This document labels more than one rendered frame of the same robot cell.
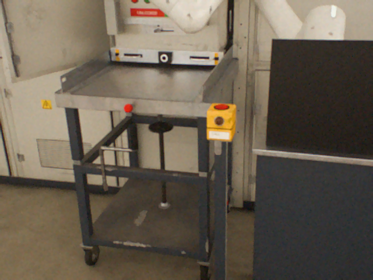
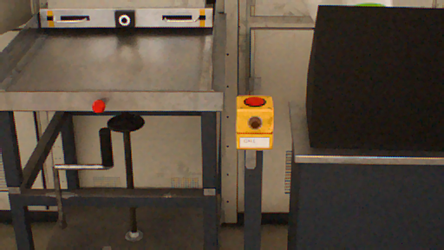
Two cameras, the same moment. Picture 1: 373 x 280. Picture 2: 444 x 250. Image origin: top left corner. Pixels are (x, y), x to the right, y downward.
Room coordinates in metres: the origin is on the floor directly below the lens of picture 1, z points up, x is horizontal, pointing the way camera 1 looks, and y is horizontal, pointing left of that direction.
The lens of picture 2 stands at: (0.04, 0.28, 1.50)
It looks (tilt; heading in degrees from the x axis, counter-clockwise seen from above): 26 degrees down; 346
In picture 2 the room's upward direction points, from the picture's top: straight up
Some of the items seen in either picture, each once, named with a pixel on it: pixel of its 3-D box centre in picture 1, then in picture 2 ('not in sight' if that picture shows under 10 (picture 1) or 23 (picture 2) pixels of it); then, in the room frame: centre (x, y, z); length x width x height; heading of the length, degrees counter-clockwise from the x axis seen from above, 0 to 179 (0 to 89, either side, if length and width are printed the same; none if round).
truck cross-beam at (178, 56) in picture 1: (167, 55); (127, 16); (2.11, 0.09, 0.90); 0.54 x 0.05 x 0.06; 75
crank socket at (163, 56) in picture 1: (164, 57); (125, 18); (2.07, 0.10, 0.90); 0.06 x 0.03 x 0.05; 75
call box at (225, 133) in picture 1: (221, 122); (254, 122); (1.35, -0.11, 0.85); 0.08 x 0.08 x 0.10; 75
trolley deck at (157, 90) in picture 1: (158, 80); (120, 55); (1.95, 0.13, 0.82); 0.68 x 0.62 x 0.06; 165
